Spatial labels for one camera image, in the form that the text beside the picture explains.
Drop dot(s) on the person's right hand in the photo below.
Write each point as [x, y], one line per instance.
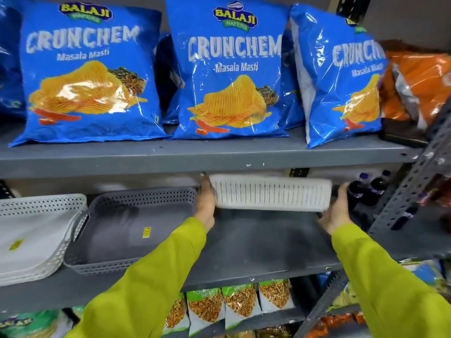
[337, 216]

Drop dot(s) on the person's left hand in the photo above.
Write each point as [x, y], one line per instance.
[205, 207]

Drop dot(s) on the person's right fingers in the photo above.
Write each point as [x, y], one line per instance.
[344, 193]

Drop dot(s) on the person's left fingers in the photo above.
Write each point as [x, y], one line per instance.
[205, 184]

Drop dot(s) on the white slotted plastic basket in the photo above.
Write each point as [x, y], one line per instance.
[271, 193]

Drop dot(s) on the person's left forearm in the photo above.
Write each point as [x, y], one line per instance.
[148, 285]

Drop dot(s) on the person's right forearm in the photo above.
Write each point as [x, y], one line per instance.
[387, 292]

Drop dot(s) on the dark soda bottle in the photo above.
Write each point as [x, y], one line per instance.
[376, 190]
[356, 193]

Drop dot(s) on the grey metal shelf rack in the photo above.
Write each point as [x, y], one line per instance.
[211, 158]

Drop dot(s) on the grey perforated metal rack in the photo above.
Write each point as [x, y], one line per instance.
[405, 200]

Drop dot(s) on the dark brown flat packet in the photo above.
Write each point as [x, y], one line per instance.
[401, 131]

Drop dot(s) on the grey perforated plastic basket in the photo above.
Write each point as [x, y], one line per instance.
[119, 225]

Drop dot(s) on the orange snack packet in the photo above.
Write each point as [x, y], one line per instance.
[426, 80]
[389, 105]

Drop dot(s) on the yellow snack packet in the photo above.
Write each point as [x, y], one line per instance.
[347, 297]

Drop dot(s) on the light blue snack packet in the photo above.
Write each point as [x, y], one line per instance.
[424, 274]

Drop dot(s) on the row of blue chip packets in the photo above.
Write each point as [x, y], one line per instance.
[229, 66]

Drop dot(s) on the green white snack packet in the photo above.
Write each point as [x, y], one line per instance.
[242, 302]
[275, 293]
[206, 308]
[176, 315]

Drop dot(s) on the small orange snack packets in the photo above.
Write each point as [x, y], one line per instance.
[334, 323]

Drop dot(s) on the brown snack packet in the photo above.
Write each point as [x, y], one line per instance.
[271, 332]

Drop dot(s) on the white perforated plastic basket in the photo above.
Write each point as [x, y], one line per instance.
[31, 242]

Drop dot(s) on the large green snack packet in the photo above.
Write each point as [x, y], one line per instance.
[31, 325]

